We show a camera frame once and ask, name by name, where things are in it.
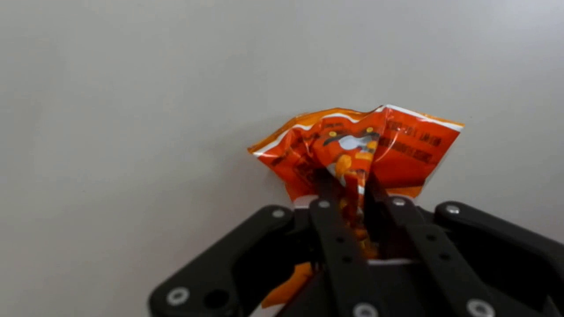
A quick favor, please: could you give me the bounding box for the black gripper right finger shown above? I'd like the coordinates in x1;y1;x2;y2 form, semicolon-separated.
364;179;564;317

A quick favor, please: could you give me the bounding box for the orange snack packet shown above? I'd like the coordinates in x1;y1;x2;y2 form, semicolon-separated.
246;104;465;310

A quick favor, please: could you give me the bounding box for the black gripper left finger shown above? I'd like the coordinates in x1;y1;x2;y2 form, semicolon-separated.
148;171;382;317

